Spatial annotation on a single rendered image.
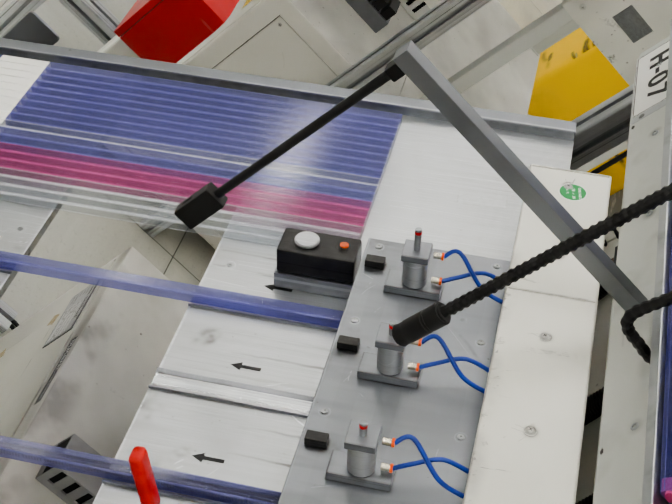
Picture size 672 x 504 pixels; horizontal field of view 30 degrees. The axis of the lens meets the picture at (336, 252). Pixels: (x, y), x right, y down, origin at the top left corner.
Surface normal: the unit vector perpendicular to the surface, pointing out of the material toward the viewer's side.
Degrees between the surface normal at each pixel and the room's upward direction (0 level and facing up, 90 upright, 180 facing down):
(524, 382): 45
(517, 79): 0
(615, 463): 90
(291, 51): 90
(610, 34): 90
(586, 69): 90
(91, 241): 0
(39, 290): 0
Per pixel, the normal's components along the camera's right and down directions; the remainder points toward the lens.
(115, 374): 0.70, -0.43
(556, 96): -0.23, 0.62
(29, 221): 0.02, -0.77
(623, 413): -0.67, -0.66
